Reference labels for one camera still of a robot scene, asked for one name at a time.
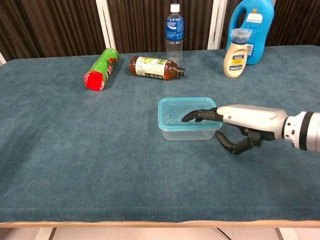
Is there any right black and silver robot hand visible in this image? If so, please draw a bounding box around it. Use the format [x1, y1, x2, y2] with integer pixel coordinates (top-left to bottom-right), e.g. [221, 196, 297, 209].
[181, 104, 288, 155]

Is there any clear plastic food container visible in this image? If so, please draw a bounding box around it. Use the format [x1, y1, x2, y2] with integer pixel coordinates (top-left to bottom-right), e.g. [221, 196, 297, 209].
[161, 126, 219, 142]

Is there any blue translucent lid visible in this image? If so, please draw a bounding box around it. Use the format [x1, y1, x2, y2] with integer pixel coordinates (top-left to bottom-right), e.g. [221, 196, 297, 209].
[157, 96, 223, 131]

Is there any green red chips can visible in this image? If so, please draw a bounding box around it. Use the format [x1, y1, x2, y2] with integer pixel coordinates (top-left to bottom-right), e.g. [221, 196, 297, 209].
[82, 47, 120, 92]

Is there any cream mayonnaise squeeze bottle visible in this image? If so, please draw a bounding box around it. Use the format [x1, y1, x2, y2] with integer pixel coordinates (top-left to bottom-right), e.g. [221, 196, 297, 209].
[223, 28, 253, 78]

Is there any blue detergent jug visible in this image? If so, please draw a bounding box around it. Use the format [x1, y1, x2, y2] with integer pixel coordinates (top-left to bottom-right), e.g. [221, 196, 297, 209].
[226, 0, 275, 66]

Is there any brown tea bottle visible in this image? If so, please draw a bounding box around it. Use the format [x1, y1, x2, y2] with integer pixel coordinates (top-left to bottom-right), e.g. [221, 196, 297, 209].
[128, 55, 186, 81]

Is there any clear bottle blue label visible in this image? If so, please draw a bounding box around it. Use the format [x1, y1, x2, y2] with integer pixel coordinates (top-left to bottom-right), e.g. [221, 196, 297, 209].
[165, 2, 185, 63]

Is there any white table leg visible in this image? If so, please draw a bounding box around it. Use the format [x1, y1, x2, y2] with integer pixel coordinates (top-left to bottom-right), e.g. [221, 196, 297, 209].
[274, 227, 298, 240]
[37, 227, 57, 240]

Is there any teal table cloth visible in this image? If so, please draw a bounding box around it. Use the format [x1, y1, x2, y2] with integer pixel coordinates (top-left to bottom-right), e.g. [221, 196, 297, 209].
[0, 44, 320, 223]

